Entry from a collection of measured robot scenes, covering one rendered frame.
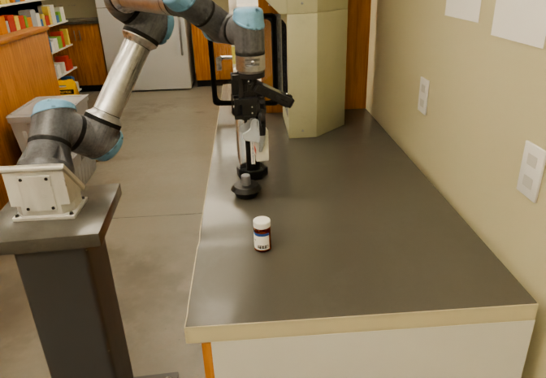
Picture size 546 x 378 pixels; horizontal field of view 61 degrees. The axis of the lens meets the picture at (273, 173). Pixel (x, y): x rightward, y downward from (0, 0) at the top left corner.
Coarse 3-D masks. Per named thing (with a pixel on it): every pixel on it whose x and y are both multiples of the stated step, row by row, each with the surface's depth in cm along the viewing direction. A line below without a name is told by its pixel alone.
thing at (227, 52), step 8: (264, 32) 199; (216, 48) 204; (224, 48) 204; (232, 48) 203; (216, 56) 205; (224, 56) 205; (232, 56) 205; (224, 64) 206; (232, 64) 206; (216, 72) 208; (224, 72) 208; (216, 80) 210; (224, 80) 209; (248, 80) 208; (264, 80) 207; (272, 80) 207; (224, 88) 211; (224, 96) 212
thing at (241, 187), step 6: (246, 174) 138; (240, 180) 141; (246, 180) 137; (252, 180) 141; (234, 186) 138; (240, 186) 138; (246, 186) 137; (252, 186) 137; (258, 186) 138; (234, 192) 137; (240, 192) 136; (246, 192) 135; (252, 192) 136; (240, 198) 138; (246, 198) 137
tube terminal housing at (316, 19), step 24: (288, 0) 164; (312, 0) 165; (336, 0) 173; (288, 24) 168; (312, 24) 168; (336, 24) 177; (288, 48) 171; (312, 48) 172; (336, 48) 181; (288, 72) 175; (312, 72) 175; (336, 72) 185; (312, 96) 179; (336, 96) 189; (288, 120) 182; (312, 120) 183; (336, 120) 194
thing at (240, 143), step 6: (240, 120) 143; (240, 132) 144; (240, 138) 145; (240, 144) 146; (240, 150) 147; (240, 156) 148; (240, 162) 149; (264, 162) 150; (240, 168) 150; (246, 168) 149
